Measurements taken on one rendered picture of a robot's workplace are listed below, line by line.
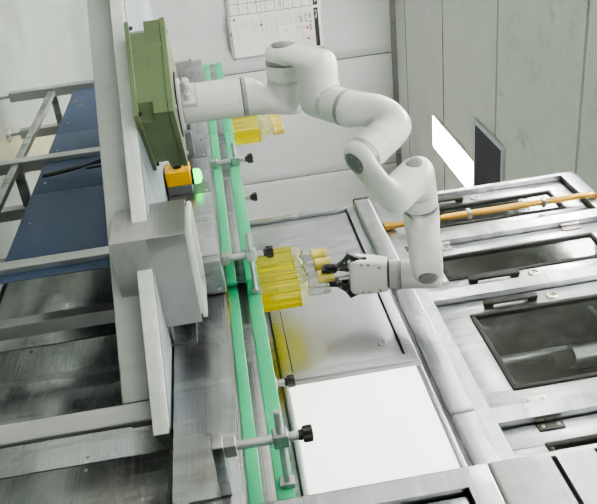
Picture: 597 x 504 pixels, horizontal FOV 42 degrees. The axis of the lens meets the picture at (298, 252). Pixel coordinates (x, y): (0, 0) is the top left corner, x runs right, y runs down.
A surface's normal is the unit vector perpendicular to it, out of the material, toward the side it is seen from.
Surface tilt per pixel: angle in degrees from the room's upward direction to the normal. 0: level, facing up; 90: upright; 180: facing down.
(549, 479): 90
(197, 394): 90
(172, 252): 90
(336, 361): 90
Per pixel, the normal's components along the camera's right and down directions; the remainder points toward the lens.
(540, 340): -0.11, -0.87
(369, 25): 0.13, 0.48
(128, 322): 0.00, -0.37
